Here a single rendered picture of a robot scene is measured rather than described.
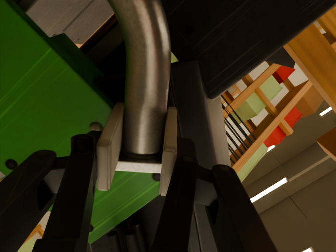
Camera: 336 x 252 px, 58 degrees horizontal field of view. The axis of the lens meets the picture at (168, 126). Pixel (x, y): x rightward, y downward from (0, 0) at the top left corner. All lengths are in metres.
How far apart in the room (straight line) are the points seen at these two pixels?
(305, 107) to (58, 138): 4.08
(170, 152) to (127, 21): 0.08
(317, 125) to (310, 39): 8.73
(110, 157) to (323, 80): 0.90
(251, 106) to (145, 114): 3.32
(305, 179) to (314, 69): 6.91
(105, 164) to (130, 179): 0.10
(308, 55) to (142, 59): 0.85
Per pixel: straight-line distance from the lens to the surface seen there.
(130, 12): 0.19
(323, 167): 7.83
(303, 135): 9.70
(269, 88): 3.80
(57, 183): 0.16
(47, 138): 0.27
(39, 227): 6.85
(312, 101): 4.30
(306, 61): 1.01
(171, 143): 0.17
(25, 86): 0.26
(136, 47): 0.19
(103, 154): 0.17
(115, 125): 0.19
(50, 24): 0.77
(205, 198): 0.16
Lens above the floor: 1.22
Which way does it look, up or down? 2 degrees up
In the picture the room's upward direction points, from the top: 141 degrees clockwise
